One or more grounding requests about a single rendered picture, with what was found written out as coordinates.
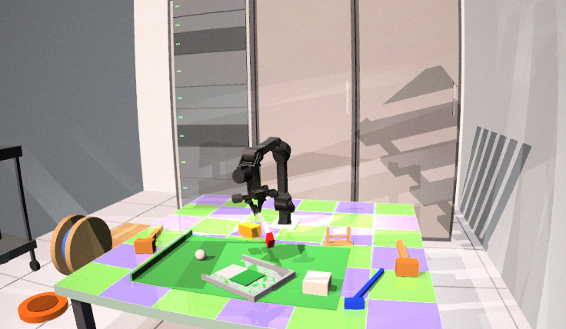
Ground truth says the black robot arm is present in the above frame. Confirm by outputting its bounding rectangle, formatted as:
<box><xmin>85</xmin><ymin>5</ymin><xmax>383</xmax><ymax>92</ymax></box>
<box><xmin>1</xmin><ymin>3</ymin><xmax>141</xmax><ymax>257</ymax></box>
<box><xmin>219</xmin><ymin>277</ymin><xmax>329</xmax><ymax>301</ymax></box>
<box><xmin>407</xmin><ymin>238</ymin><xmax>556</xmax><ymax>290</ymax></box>
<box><xmin>232</xmin><ymin>137</ymin><xmax>295</xmax><ymax>224</ymax></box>

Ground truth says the green putting mat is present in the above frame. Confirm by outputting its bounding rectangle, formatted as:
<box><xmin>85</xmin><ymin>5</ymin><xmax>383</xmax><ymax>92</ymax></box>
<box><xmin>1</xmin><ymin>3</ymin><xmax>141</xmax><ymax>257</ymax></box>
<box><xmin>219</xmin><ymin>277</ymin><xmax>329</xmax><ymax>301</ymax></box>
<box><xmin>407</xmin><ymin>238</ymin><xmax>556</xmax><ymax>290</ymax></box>
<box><xmin>133</xmin><ymin>235</ymin><xmax>350</xmax><ymax>311</ymax></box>

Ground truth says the white golf ball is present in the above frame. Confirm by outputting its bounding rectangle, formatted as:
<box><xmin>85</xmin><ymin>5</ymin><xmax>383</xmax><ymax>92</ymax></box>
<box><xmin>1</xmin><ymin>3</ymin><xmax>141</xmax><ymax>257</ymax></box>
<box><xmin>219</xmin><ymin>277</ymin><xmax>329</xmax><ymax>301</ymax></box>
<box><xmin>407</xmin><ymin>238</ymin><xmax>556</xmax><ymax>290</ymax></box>
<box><xmin>196</xmin><ymin>249</ymin><xmax>206</xmax><ymax>260</ymax></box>

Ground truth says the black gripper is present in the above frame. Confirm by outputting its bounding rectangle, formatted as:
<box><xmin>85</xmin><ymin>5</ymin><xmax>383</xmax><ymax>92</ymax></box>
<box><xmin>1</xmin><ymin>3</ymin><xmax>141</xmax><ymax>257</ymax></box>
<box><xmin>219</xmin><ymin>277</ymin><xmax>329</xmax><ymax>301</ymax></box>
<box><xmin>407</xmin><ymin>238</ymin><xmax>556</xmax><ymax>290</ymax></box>
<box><xmin>231</xmin><ymin>178</ymin><xmax>279</xmax><ymax>218</ymax></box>

